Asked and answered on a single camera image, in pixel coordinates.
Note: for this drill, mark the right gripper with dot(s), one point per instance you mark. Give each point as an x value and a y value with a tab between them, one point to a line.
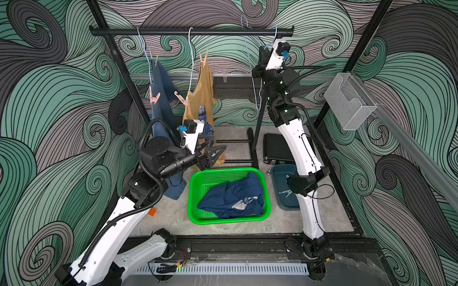
263	72

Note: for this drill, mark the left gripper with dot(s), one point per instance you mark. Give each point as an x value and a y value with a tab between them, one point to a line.
203	161

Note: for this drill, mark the tan cartoon print t-shirt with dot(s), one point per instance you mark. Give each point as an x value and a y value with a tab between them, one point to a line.
201	100

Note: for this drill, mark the navy Mickey print t-shirt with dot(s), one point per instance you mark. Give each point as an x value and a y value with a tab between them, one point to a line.
241	198

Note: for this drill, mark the white wire hanger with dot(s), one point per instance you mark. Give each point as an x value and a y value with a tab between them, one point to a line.
191	57

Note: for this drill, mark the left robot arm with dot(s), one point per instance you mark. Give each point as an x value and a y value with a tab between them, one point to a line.
161	156

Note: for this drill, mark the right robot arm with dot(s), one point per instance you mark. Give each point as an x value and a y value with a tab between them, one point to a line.
275	89

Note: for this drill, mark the green plastic basket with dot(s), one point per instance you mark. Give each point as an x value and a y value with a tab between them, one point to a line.
202	181

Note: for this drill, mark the slate blue t-shirt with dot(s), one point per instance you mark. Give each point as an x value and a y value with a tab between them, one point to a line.
161	83

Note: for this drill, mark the black ribbed case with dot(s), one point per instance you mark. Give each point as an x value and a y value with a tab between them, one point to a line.
276	150

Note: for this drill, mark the orange small block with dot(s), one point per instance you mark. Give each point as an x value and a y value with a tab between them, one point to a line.
152	212

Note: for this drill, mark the teal plastic tray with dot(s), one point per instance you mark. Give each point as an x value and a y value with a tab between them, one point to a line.
286	199

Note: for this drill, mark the grey clothespin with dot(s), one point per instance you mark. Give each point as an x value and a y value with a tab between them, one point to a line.
154	59

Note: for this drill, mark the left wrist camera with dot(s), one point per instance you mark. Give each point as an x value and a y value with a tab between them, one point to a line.
190	131

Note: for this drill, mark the clear mesh wall bin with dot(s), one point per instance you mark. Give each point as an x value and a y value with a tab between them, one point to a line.
350	101

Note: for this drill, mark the white slotted cable duct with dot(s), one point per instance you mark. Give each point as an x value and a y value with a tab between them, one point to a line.
243	269

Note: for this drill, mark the black clothes rack frame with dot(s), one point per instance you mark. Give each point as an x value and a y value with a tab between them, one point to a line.
276	33

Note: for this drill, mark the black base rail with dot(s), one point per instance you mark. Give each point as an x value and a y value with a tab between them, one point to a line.
288	245

